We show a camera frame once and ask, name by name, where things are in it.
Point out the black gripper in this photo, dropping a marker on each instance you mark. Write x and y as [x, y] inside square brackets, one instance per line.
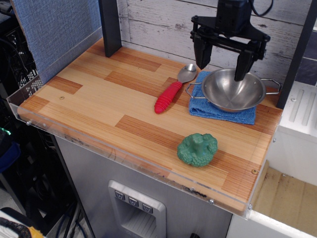
[230, 29]

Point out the silver metal bowl with handles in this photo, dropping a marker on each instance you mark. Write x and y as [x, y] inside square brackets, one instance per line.
[252, 88]

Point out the blue folded cloth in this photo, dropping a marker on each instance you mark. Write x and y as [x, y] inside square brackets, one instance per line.
[218, 114]

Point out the clear acrylic table guard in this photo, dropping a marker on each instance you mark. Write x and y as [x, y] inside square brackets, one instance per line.
[106, 105]

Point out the green toy broccoli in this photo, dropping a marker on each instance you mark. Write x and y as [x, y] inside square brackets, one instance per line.
[197, 149]

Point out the white toy sink unit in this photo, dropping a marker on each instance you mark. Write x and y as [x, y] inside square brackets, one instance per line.
[285, 204]

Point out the blue fabric panel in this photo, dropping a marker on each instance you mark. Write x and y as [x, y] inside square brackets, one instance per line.
[58, 31]

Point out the silver toy fridge cabinet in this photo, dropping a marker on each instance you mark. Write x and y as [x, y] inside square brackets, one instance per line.
[186, 215]

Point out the grey ice dispenser panel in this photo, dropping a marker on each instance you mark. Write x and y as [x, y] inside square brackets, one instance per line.
[136, 214]

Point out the black plastic crate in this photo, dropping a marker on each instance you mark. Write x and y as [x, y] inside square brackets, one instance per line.
[17, 66]

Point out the yellow black object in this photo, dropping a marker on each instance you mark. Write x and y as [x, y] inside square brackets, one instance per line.
[31, 232]

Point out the red handled silver spoon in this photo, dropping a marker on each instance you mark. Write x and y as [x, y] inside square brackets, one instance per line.
[186, 74]

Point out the dark right vertical post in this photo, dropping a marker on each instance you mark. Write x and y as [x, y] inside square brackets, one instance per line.
[298, 55]

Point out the dark vertical post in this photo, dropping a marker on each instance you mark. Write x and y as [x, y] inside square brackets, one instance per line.
[110, 26]
[298, 55]

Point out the dark left vertical post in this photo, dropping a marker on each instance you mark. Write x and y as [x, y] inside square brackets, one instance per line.
[110, 26]

